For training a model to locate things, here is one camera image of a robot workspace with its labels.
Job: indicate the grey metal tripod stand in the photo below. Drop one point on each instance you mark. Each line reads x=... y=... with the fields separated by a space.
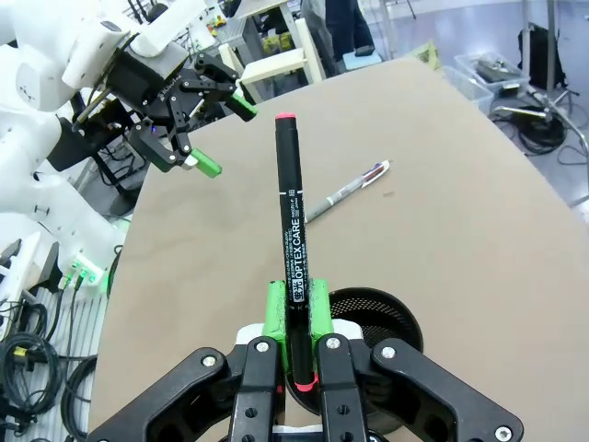
x=580 y=152

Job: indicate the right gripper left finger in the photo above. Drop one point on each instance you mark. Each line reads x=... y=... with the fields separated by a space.
x=257 y=391

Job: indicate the black backpack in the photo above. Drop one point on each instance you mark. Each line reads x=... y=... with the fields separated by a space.
x=543 y=55

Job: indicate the black mesh pen holder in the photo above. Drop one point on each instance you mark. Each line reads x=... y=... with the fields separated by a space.
x=391 y=317

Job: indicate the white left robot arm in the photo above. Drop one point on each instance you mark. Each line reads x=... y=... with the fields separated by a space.
x=27 y=69

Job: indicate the silver multicolour ballpoint pen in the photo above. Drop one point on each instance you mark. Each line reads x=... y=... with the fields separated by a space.
x=338 y=195

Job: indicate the clear plastic storage bin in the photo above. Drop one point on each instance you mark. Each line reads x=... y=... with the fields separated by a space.
x=488 y=83

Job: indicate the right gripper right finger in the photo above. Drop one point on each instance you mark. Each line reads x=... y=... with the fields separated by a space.
x=340 y=391

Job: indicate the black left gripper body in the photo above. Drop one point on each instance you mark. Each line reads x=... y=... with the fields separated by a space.
x=142 y=87

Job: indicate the light blue box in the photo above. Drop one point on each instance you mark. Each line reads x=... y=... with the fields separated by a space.
x=363 y=60

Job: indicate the robot base with green lights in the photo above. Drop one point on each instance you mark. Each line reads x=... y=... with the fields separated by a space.
x=83 y=274

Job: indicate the white wooden chair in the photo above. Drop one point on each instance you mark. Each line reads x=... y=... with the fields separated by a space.
x=276 y=69

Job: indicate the person in dark trousers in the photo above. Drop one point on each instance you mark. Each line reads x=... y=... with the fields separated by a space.
x=345 y=23

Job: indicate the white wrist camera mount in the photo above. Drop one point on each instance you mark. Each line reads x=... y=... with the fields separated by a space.
x=158 y=34

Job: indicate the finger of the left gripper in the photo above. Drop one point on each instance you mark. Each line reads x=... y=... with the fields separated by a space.
x=216 y=76
x=154 y=145

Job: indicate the black highlighter pen pink caps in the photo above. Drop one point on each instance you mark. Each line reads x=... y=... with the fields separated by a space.
x=292 y=221

